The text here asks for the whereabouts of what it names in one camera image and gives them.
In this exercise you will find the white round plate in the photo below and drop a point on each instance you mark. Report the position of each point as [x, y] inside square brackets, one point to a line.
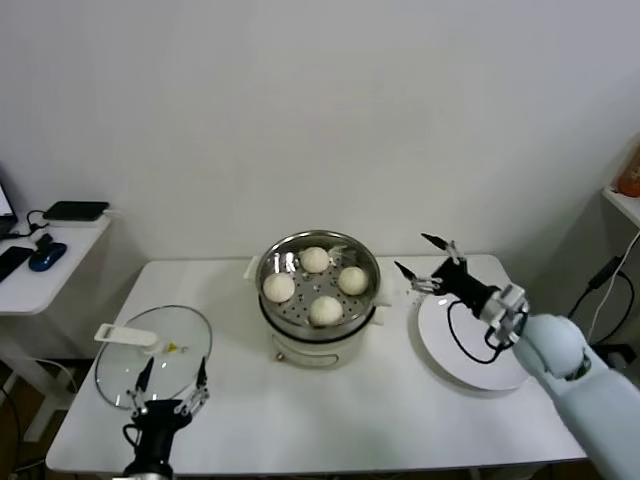
[450, 362]

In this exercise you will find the black flat box device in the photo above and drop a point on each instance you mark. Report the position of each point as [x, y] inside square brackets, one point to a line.
[75, 210]

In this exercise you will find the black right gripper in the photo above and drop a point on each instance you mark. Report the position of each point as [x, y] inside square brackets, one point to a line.
[462, 285]

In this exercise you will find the perforated steel steamer basket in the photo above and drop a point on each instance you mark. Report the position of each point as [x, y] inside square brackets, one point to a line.
[305, 295]

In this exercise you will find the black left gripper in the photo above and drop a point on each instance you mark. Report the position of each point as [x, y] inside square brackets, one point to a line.
[157, 425]

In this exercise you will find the orange plastic bag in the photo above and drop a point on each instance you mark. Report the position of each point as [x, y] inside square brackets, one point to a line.
[631, 175]

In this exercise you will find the black laptop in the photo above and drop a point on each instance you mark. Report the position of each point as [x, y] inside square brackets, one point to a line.
[4, 200]

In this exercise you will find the white electric cooker base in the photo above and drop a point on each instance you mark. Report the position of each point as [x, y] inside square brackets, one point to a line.
[310, 355]

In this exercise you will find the small black dongle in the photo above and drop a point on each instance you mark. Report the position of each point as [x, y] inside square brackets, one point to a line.
[44, 241]

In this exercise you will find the white shelf board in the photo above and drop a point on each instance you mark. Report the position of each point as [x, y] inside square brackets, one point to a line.
[622, 202]

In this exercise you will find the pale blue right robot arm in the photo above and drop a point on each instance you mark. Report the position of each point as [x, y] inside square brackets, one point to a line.
[550, 340]

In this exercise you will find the blue computer mouse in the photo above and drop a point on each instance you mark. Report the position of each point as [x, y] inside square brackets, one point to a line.
[47, 255]

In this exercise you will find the white steamed baozi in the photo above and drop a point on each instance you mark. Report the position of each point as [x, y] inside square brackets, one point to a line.
[326, 310]
[278, 288]
[353, 280]
[315, 260]

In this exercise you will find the black smartphone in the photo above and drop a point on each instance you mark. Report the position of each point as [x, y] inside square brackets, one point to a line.
[12, 260]

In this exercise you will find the white side desk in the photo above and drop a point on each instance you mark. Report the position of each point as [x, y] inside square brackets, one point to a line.
[60, 285]

